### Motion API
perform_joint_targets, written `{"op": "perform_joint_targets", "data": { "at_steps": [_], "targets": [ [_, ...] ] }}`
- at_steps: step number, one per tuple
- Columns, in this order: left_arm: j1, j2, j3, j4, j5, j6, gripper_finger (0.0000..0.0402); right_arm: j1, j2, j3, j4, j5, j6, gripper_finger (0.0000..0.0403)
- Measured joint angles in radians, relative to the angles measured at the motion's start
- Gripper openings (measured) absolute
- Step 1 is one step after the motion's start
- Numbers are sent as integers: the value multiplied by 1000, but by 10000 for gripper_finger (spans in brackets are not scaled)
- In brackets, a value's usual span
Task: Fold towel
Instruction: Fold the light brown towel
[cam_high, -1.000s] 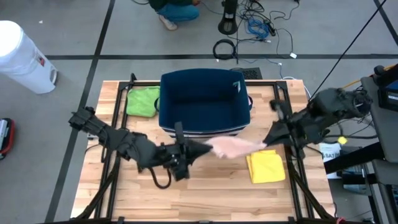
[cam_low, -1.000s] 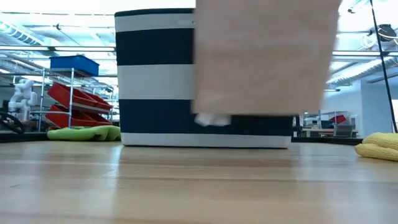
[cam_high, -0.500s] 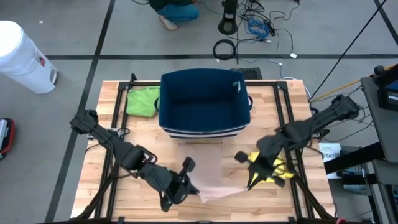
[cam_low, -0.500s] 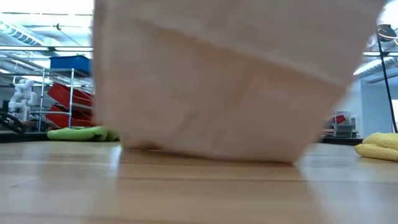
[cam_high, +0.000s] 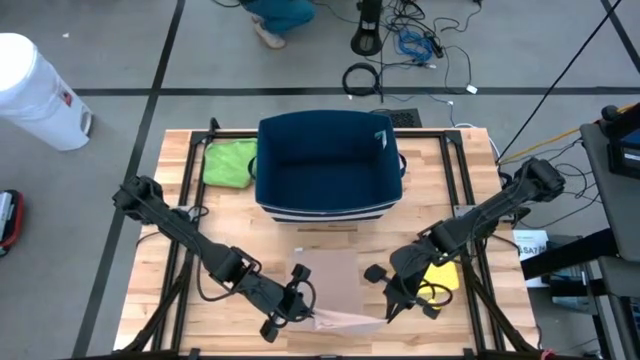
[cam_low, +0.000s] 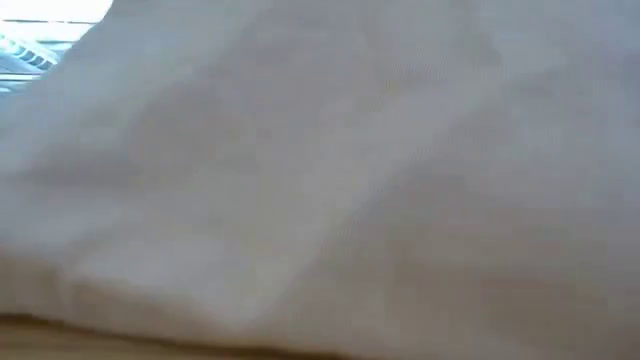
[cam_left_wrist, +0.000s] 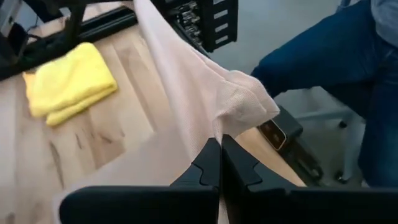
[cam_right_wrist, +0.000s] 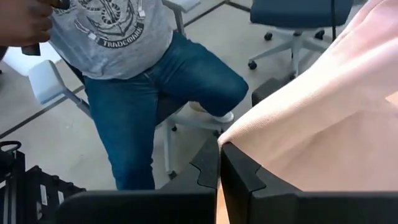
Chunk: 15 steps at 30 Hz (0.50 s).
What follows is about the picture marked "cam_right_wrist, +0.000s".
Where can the person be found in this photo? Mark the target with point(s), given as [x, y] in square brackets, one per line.
[130, 109]

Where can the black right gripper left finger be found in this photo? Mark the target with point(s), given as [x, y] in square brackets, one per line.
[140, 208]

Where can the black handheld controller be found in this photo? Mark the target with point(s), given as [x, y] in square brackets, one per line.
[31, 49]

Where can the beige towel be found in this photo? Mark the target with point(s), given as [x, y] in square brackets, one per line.
[326, 109]

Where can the black plastic crates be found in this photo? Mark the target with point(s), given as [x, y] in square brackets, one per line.
[46, 193]

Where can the person's hand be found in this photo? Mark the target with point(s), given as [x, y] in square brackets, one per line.
[25, 21]

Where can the blue-seat white office chair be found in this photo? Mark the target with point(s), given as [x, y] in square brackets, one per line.
[298, 12]

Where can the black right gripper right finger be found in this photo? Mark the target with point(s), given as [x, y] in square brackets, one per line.
[295, 208]

